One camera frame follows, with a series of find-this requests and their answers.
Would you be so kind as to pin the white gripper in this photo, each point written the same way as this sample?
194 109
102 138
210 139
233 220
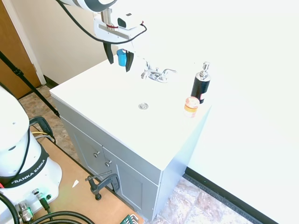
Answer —
112 32

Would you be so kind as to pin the silver robot base connector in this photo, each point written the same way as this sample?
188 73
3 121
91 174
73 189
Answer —
24 210

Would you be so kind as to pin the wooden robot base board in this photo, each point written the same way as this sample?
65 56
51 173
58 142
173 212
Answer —
77 186

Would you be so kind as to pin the blue plastic cup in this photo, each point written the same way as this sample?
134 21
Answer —
121 57

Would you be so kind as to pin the chrome faucet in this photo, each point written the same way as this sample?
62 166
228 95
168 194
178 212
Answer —
146 70

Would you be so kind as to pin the white sink countertop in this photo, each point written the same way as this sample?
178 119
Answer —
130 107

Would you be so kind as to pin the chrome sink drain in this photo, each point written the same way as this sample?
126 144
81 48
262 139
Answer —
143 106

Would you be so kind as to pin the black soap dispenser bottle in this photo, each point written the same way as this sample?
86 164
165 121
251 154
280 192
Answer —
201 86

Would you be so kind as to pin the orange lidded small jar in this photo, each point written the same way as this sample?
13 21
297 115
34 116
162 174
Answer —
191 107

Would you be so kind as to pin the round metal cabinet knob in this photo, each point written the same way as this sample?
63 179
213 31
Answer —
108 163
96 153

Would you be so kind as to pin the brown wooden door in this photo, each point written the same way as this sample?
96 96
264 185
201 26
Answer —
14 56

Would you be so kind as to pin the grey vanity cabinet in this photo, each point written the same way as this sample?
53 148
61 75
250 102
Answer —
121 168

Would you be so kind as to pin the black metal C-clamp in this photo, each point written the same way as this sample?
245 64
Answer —
102 184

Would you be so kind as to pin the green hex key set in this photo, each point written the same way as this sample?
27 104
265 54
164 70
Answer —
130 219

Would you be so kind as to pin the black baseboard strip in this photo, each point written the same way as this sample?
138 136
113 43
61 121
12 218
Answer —
231 198

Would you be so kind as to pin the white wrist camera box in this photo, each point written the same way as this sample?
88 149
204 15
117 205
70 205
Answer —
128 21

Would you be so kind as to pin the black camera stand leg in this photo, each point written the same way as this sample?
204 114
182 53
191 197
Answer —
28 81

